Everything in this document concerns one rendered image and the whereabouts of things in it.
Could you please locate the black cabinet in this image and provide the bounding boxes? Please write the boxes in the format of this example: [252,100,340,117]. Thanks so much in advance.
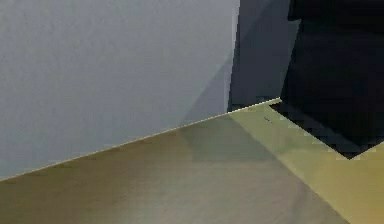
[269,0,384,160]

